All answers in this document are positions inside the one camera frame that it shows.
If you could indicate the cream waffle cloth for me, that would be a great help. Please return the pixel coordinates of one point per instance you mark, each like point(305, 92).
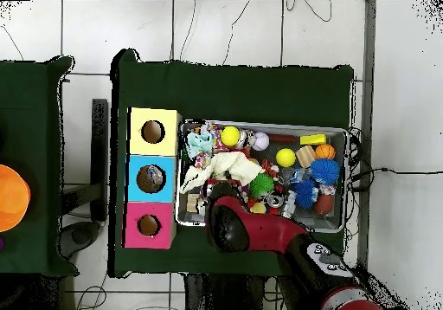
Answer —
point(235, 166)

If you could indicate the mint waffle cloth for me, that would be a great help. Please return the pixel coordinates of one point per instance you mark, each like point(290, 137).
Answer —
point(199, 143)

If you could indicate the blue label clear plastic bottle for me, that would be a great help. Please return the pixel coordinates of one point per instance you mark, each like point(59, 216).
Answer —
point(296, 175)

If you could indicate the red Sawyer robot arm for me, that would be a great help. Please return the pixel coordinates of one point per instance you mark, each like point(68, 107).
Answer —
point(270, 230)

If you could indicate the wooden three-hole box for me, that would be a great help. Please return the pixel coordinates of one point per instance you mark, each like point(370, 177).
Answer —
point(135, 185)

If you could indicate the white baseball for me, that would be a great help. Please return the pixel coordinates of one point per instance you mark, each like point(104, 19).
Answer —
point(260, 141)

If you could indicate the green spiky ball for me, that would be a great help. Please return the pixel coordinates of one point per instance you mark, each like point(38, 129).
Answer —
point(261, 185)

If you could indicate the smooth yellow ball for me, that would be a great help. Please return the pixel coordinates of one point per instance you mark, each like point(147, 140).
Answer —
point(286, 157)

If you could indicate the dark green table cloth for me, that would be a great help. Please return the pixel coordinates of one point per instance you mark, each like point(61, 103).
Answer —
point(31, 116)
point(242, 91)

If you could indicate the large blue spiky ball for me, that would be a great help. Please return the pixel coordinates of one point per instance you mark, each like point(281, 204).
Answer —
point(324, 171)

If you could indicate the small orange basketball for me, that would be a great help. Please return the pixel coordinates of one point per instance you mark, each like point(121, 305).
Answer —
point(325, 151)

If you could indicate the reddish brown ball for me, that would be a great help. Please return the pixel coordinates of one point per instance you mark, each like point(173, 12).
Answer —
point(324, 204)

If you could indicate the black upright panel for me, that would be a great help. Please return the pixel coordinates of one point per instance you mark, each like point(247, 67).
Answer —
point(99, 150)

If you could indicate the grey rounded base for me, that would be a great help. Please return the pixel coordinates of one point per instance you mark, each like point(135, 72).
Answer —
point(79, 235)

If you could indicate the orange round object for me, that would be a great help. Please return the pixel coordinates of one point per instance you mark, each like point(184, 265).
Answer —
point(14, 199)

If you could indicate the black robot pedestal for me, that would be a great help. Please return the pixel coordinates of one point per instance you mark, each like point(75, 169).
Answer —
point(221, 294)

